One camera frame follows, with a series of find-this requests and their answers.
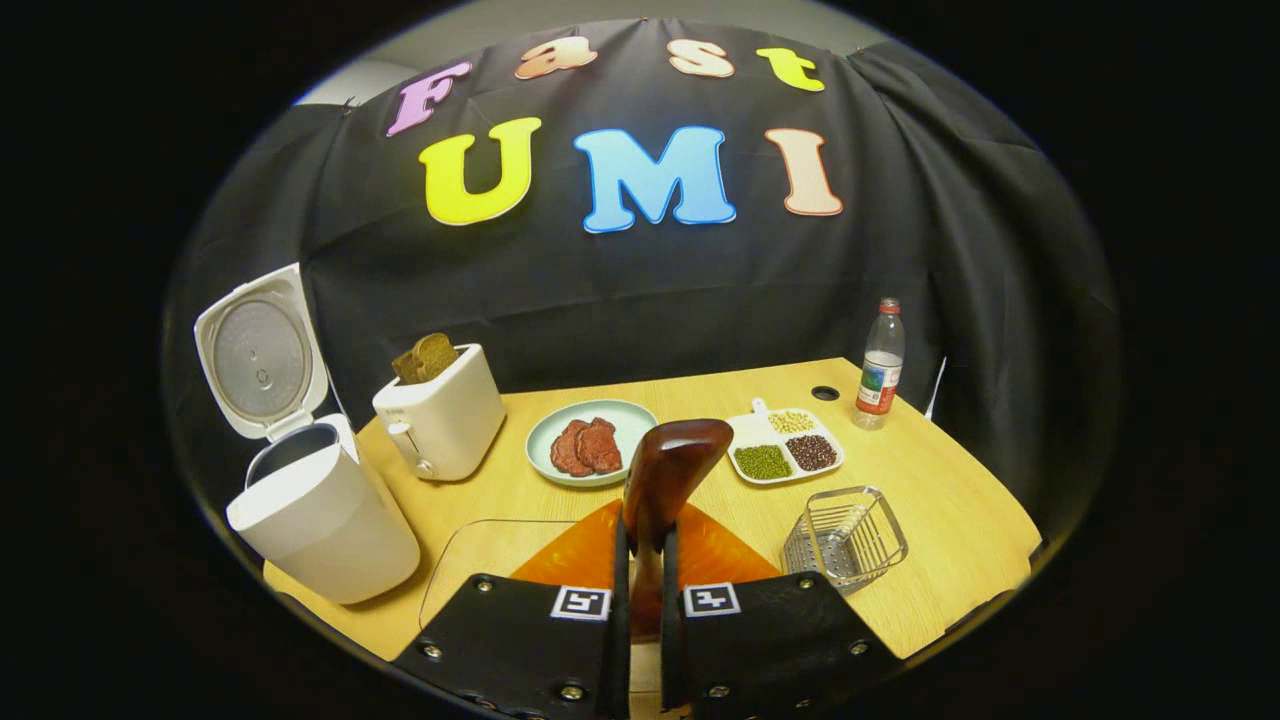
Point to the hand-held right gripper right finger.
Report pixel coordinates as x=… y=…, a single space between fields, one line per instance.
x=670 y=650

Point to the dark red beans pile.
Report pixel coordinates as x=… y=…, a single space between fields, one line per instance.
x=811 y=452

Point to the light blue plate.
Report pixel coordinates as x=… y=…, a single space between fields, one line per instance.
x=635 y=425

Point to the yellow beans pile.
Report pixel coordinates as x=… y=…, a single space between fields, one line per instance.
x=791 y=421

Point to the brown wooden spoon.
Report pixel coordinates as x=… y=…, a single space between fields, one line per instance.
x=665 y=470

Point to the white toaster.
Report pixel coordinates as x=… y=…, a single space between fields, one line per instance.
x=450 y=420

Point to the white divided dish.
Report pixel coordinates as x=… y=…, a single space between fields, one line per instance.
x=750 y=430

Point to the black table grommet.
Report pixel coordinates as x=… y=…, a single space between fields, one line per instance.
x=825 y=393

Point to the clear plastic water bottle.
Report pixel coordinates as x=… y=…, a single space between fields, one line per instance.
x=880 y=370

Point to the red meat piece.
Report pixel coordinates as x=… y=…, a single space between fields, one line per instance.
x=602 y=448
x=568 y=452

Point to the white rice cooker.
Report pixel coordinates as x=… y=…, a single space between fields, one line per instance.
x=320 y=520

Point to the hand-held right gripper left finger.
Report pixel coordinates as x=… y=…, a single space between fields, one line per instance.
x=618 y=650

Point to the green beans pile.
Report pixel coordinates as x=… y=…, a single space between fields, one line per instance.
x=762 y=462

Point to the brown toast slice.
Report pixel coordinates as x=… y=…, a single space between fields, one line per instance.
x=438 y=355
x=404 y=368

